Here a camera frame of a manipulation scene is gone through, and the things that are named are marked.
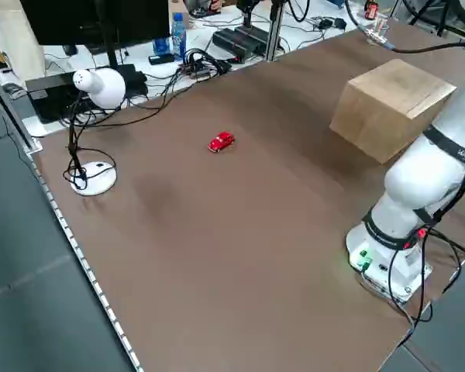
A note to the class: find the red toy car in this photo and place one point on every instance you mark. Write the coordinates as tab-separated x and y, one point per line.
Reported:
221	142

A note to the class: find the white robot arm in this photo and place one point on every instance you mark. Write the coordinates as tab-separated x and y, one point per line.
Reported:
410	182

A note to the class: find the wooden cabinet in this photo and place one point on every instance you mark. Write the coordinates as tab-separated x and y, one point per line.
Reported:
387	97

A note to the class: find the black power supply box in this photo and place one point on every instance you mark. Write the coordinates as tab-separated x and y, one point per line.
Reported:
232	44
255	36

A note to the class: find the small blue bottle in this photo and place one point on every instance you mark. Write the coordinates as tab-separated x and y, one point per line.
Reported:
161	45

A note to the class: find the blue label water bottle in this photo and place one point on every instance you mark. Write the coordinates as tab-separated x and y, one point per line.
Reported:
178	35

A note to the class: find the white desk lamp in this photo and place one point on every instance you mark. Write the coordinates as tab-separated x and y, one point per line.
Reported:
100	89

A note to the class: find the black power adapter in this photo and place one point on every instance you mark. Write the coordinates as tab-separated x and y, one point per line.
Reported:
340	24
325	23

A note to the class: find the black electronics box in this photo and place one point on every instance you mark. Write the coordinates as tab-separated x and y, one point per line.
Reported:
50	104

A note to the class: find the clear plastic pen cup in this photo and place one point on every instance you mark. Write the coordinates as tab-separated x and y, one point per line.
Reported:
377	33

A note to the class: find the black computer monitor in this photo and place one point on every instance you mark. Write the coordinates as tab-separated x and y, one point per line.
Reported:
93	19

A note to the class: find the red drink can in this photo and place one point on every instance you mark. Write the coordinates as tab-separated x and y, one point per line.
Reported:
371	9

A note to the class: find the aluminium frame post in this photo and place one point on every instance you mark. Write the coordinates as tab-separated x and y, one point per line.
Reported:
9	104
274	31

